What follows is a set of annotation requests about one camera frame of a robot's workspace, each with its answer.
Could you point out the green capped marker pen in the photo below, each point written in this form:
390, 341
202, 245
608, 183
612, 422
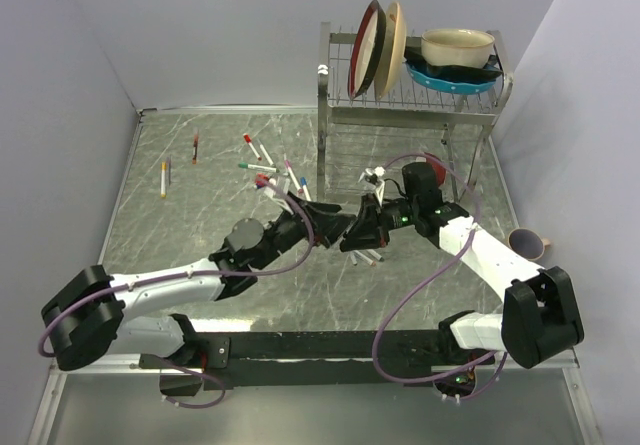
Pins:
258, 168

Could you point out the steel dish rack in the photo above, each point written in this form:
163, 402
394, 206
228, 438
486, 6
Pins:
353, 134

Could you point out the yellow marker pen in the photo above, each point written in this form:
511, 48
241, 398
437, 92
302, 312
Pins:
163, 179

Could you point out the pink marker pen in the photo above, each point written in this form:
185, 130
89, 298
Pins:
292, 175

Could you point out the cream ceramic bowl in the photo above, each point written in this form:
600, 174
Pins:
457, 47

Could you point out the red black plate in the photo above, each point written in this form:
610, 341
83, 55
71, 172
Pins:
367, 50

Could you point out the blue dotted dish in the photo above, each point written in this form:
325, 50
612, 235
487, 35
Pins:
445, 86

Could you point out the black square plate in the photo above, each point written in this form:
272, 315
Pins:
455, 73

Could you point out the red marker pen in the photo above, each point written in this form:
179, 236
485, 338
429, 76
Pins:
252, 146

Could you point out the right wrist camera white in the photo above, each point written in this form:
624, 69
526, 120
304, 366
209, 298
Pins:
375, 181

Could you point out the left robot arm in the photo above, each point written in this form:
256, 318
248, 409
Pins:
97, 313

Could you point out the purple pink mug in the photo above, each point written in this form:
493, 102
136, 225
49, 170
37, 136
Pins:
527, 244

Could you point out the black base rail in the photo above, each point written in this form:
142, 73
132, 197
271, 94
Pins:
244, 359

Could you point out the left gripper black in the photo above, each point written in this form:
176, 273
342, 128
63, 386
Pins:
329, 227

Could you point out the white marker pen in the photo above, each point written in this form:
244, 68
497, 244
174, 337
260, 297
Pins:
264, 153

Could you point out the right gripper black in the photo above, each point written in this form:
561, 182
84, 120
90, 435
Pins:
365, 232

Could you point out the red white bowl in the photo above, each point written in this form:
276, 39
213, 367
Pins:
438, 168

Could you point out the beige plate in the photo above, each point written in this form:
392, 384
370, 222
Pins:
388, 70

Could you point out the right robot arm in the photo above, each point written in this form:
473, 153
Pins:
540, 317

